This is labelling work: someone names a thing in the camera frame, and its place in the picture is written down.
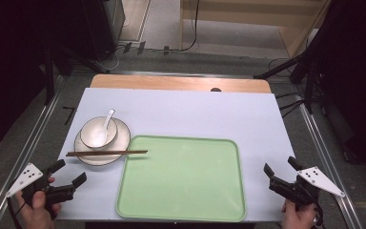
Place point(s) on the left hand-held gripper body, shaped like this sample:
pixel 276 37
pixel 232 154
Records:
pixel 28 176

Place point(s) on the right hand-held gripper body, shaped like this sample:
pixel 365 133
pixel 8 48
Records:
pixel 317 181

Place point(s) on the person's left hand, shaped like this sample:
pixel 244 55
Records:
pixel 38 216

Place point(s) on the person's right hand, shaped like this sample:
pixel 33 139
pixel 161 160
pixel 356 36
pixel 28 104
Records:
pixel 298 219

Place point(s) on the brown wooden chopstick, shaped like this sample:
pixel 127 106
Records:
pixel 85 155
pixel 108 152

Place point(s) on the white ceramic bowl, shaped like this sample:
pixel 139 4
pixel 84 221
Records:
pixel 90 132

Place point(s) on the white ceramic plate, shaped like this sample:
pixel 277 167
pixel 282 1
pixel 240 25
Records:
pixel 122 136

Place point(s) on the white ceramic spoon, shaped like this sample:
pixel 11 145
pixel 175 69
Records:
pixel 108 119

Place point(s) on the green plastic tray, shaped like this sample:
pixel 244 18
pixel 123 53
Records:
pixel 184 181

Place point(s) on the white table board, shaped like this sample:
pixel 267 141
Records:
pixel 203 114

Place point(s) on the black tripod stand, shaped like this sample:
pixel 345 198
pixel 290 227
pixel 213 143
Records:
pixel 279 67

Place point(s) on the black curtain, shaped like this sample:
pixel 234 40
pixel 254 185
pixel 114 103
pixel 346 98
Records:
pixel 355 79
pixel 9 63

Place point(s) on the wooden table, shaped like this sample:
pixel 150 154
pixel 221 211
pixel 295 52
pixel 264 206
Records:
pixel 171 83

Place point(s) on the black cabinet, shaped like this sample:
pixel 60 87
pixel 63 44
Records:
pixel 101 28

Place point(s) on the metal floor rail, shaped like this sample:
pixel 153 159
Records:
pixel 22 156
pixel 330 165

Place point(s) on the light wooden shelf frame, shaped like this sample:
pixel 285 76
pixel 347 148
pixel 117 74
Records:
pixel 292 35

